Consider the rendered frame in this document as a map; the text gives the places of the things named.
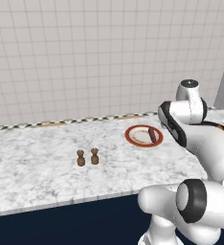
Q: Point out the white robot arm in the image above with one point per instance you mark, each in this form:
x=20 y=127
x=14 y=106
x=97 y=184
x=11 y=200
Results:
x=209 y=150

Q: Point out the red rimmed white plate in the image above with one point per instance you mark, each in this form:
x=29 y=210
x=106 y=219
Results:
x=139 y=136

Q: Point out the brown sausage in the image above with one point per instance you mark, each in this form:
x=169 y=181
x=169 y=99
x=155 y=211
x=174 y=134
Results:
x=152 y=135

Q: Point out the brown wooden shaker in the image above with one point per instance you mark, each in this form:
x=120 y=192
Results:
x=94 y=156
x=81 y=158

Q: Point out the dark blue counter cabinet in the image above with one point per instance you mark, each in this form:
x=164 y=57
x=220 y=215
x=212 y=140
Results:
x=69 y=223

